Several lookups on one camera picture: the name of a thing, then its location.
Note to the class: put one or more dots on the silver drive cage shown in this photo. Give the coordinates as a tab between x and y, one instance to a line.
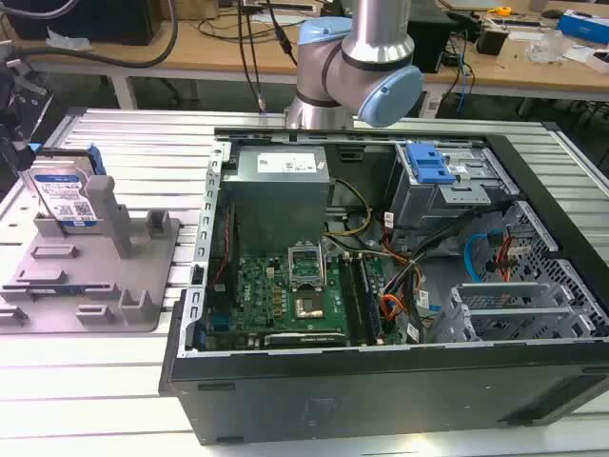
468	192

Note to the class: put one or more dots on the silver disk bay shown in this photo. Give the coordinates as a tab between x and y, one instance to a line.
514	309

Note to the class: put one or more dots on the wooden desk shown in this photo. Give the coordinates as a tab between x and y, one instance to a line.
214	52

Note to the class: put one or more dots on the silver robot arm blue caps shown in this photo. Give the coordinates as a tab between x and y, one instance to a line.
376	43

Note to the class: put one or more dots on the hard disk in blue carrier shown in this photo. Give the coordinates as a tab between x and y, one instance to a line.
59	190

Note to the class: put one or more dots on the black RAM slot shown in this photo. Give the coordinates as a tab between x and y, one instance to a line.
367	300
353	300

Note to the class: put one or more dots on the black box on desk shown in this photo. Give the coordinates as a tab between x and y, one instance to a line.
491	39

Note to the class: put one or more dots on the grey power supply unit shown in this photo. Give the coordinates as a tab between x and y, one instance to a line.
276	190

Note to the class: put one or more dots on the black graphics card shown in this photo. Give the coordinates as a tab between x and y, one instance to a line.
304	340

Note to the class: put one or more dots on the blue cardboard box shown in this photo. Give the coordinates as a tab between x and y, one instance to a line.
583	24

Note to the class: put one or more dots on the grey parts rack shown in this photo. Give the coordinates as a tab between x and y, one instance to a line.
95	285

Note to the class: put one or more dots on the CPU socket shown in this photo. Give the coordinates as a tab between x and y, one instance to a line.
310	305

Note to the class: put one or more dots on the green motherboard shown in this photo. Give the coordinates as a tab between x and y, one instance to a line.
266	295

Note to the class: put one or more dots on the black computer tower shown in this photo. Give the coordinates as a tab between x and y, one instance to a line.
85	19

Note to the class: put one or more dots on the black open PC case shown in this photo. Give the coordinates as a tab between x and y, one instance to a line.
380	395

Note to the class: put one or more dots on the blue disk bay latch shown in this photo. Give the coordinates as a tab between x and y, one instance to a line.
430	164

